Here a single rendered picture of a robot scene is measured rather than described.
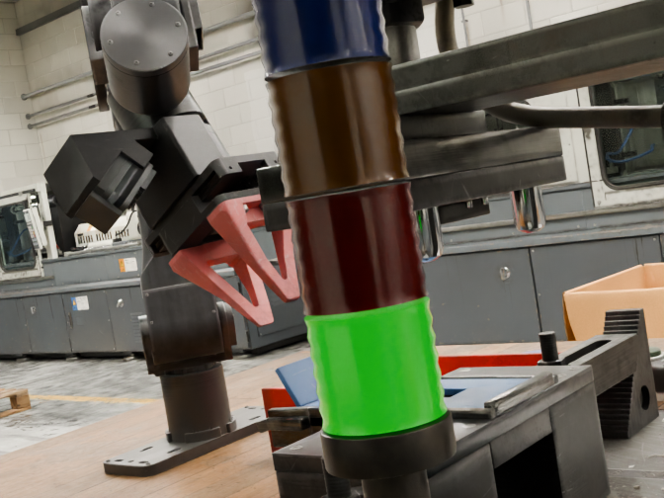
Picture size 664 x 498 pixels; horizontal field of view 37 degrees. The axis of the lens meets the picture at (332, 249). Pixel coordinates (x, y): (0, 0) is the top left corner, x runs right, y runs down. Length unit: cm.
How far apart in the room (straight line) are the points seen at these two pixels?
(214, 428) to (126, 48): 43
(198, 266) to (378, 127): 43
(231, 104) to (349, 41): 995
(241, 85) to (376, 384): 984
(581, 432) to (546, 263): 512
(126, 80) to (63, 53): 1192
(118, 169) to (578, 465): 35
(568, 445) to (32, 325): 945
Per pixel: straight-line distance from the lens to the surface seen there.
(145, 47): 66
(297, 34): 28
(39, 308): 981
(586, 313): 299
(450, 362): 90
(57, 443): 115
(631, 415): 80
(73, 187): 66
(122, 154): 67
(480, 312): 605
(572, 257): 566
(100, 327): 901
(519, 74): 50
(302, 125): 28
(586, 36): 48
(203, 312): 93
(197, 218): 68
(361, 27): 28
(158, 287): 94
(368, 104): 28
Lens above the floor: 112
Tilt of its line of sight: 3 degrees down
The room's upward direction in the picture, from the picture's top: 9 degrees counter-clockwise
